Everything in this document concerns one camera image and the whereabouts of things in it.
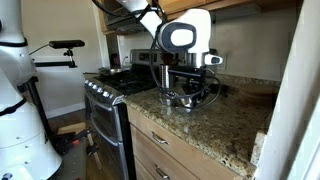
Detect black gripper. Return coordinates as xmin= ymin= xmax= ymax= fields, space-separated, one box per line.
xmin=168 ymin=66 xmax=206 ymax=104

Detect silver bowl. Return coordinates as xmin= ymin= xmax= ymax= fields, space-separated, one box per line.
xmin=172 ymin=95 xmax=198 ymax=108

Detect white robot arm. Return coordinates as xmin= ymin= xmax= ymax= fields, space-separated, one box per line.
xmin=0 ymin=0 xmax=211 ymax=180

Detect perforated steel utensil holder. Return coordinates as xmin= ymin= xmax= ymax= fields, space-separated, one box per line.
xmin=159 ymin=64 xmax=174 ymax=89

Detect wooden slotted spoon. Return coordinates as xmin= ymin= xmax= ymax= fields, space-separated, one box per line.
xmin=161 ymin=53 xmax=178 ymax=65

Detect wooden lower drawers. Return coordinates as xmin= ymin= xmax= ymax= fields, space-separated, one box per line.
xmin=128 ymin=108 xmax=243 ymax=180

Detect frying pan on stove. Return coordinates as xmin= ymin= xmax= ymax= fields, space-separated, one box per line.
xmin=99 ymin=67 xmax=124 ymax=76

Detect stainless steel gas stove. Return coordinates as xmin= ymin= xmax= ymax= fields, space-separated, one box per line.
xmin=84 ymin=49 xmax=156 ymax=180

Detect wooden upper cabinet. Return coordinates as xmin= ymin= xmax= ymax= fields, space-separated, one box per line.
xmin=91 ymin=0 xmax=303 ymax=34

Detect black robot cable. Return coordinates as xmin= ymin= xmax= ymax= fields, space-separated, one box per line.
xmin=91 ymin=0 xmax=223 ymax=109

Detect wall power outlet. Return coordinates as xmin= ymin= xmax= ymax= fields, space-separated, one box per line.
xmin=217 ymin=54 xmax=227 ymax=71

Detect black camera on stand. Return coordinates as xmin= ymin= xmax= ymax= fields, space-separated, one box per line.
xmin=49 ymin=40 xmax=85 ymax=68

